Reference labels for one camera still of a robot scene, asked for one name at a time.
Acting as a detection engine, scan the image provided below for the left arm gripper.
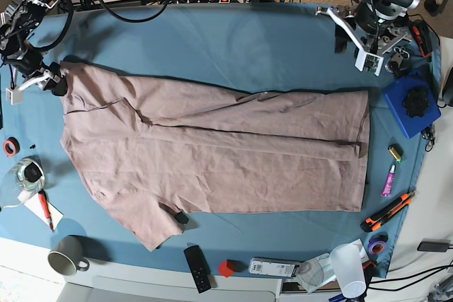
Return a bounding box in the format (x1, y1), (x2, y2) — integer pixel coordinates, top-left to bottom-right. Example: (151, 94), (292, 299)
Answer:
(315, 4), (412, 55)

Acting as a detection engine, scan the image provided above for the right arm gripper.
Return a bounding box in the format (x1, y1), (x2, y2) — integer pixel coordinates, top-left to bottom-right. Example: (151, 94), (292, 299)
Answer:
(10, 50), (68, 96)

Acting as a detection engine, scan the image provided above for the dusty pink T-shirt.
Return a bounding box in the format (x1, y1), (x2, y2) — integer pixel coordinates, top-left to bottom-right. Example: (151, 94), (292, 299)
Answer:
(61, 62), (370, 250)

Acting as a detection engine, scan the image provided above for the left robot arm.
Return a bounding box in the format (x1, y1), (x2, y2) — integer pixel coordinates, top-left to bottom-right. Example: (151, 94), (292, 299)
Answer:
(61, 0), (413, 95)

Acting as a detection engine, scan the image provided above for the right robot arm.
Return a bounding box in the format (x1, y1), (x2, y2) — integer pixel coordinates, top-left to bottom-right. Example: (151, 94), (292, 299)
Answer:
(1, 0), (74, 96)

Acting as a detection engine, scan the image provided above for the metal clamp tool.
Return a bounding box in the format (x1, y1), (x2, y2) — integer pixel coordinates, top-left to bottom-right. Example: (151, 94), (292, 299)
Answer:
(385, 47), (411, 79)

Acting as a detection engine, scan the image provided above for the red tape roll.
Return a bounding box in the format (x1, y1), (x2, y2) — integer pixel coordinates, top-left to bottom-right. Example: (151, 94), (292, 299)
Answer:
(2, 137), (20, 157)

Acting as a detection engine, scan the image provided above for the orange black tool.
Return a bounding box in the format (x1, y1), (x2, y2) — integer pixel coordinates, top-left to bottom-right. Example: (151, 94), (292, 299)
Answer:
(409, 20), (432, 58)

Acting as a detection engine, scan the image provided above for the blue box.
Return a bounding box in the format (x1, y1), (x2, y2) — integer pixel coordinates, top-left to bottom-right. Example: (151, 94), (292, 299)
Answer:
(382, 69), (441, 139)

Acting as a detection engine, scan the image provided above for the black knob on box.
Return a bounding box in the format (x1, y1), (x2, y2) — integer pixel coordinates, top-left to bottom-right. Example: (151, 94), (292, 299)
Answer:
(402, 86), (429, 118)

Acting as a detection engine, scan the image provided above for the red pen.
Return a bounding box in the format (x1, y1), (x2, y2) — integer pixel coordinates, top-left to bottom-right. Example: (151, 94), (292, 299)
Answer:
(38, 190), (55, 233)

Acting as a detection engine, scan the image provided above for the blue table cloth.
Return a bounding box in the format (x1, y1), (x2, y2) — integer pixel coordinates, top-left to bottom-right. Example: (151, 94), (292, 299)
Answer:
(1, 4), (425, 276)

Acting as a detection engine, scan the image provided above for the white paper note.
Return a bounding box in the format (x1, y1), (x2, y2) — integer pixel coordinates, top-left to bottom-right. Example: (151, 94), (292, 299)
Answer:
(24, 192), (63, 231)

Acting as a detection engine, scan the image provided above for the purple glue tube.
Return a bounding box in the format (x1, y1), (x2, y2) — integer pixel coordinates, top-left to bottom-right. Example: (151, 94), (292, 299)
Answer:
(381, 164), (396, 197)

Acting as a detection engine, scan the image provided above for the grey ceramic mug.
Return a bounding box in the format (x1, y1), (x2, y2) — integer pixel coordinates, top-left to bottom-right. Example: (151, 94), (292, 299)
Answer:
(47, 236), (90, 277)

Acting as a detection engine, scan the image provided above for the orange black utility knife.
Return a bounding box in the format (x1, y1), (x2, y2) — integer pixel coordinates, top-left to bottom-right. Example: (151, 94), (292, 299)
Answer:
(360, 191), (415, 233)

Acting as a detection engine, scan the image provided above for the purple tape roll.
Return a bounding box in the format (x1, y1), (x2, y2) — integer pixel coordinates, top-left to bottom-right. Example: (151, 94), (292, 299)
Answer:
(367, 235), (388, 255)

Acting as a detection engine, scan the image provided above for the translucent plastic cup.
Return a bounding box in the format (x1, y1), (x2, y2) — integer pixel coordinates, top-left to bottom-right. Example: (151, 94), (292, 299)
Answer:
(329, 243), (366, 299)

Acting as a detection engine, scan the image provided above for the black remote control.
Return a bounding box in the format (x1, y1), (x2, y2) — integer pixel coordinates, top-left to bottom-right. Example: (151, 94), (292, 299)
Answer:
(184, 245), (212, 294)

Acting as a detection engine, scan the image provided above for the white barcode device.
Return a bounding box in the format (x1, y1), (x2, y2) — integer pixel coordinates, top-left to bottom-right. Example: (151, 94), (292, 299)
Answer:
(248, 257), (301, 277)

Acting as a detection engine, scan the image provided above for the red cube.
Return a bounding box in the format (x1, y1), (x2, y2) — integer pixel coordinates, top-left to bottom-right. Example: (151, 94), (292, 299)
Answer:
(218, 260), (235, 278)

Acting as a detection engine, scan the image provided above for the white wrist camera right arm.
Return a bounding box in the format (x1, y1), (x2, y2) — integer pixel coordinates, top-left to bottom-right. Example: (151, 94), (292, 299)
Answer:
(6, 87), (23, 105)

